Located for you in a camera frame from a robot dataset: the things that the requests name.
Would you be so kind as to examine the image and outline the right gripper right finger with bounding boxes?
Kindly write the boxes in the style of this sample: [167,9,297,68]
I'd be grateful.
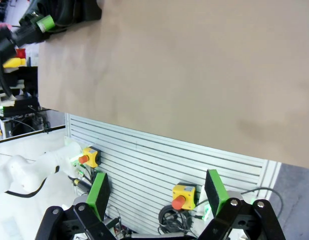
[198,169,287,240]

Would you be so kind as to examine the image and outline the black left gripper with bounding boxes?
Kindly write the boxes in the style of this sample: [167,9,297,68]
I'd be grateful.
[9,14,57,48]

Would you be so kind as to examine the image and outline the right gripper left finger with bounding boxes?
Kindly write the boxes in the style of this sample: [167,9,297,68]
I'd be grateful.
[35,171,113,240]

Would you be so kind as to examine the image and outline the black leather shoe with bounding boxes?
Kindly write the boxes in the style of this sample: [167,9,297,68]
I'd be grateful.
[48,0,82,27]

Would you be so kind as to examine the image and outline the yellow emergency stop box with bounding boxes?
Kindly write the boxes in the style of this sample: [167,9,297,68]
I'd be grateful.
[78,146,102,169]
[171,182,197,211]

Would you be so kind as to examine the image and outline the yellow plastic object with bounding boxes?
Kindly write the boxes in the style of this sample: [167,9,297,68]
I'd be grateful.
[2,57,27,69]

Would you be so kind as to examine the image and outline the black equipment rack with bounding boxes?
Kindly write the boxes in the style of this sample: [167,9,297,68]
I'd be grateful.
[1,65,41,118]

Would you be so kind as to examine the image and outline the white plastic sheet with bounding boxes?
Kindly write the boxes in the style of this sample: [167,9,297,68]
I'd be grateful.
[0,129,78,240]

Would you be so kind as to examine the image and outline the black arm connector cable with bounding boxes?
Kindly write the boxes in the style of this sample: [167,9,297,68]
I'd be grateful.
[68,174,93,193]

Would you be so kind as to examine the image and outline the thin grey cable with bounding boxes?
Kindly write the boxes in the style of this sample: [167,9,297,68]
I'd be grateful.
[240,186,284,218]

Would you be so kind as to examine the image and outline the coiled black cables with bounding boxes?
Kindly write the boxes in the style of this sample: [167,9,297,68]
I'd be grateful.
[158,203,198,235]

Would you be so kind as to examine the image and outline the slotted aluminium base plate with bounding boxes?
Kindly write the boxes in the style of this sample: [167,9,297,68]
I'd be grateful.
[64,112,282,236]

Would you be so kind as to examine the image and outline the black corrugated cable sleeve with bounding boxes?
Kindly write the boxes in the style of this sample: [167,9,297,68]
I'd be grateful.
[0,46,15,99]

